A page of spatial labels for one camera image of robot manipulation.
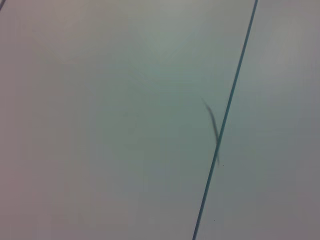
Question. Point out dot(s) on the dark curved streak mark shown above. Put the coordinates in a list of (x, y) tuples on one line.
[(212, 120)]

